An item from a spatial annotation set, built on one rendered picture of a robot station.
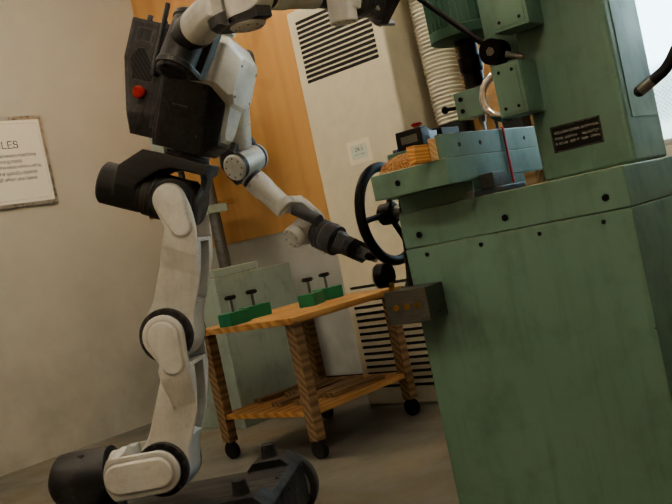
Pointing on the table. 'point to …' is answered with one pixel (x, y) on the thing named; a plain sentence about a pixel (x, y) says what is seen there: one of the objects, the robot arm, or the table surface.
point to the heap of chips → (396, 164)
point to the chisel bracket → (469, 105)
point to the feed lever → (492, 54)
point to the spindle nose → (470, 62)
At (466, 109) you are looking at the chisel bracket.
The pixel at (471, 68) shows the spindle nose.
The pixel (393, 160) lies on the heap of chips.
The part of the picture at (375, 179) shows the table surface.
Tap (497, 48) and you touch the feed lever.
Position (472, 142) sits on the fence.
